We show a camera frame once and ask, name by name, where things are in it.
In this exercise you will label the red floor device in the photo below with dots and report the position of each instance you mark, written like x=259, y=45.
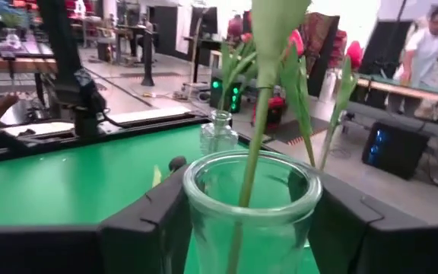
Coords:
x=276, y=104

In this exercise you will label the black standing desk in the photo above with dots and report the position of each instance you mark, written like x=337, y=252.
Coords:
x=147, y=57

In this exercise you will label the textured round crystal vase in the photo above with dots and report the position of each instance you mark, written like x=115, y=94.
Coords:
x=219, y=137

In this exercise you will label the black computer blue lights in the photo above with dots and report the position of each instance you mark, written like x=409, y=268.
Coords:
x=401, y=152

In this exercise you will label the black striped-edge floor mat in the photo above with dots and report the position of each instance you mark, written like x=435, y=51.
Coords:
x=280, y=131

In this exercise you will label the red artificial tulip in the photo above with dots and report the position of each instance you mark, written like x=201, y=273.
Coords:
x=355, y=53
x=299, y=99

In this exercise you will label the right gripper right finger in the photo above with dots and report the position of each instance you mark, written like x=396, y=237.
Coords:
x=375, y=247

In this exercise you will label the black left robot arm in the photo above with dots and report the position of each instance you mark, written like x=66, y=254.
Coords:
x=57, y=38

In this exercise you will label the green table mat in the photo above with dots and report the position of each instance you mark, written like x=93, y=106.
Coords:
x=70, y=190

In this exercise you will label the wooden side table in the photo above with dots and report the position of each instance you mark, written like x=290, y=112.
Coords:
x=13, y=64

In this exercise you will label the neighbouring work table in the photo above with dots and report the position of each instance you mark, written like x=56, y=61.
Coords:
x=405, y=91

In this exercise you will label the large clear glass vase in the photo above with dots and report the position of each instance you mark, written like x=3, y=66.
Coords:
x=280, y=213

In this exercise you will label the person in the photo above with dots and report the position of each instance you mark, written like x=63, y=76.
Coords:
x=426, y=53

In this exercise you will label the black artificial tulip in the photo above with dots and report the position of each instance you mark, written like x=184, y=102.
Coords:
x=270, y=45
x=177, y=163

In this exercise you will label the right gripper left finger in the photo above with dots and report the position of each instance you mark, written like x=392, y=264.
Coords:
x=127, y=243

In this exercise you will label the black table frame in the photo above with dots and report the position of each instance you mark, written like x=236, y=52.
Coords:
x=139, y=128

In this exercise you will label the black computer green lights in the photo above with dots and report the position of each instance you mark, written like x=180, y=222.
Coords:
x=224, y=95

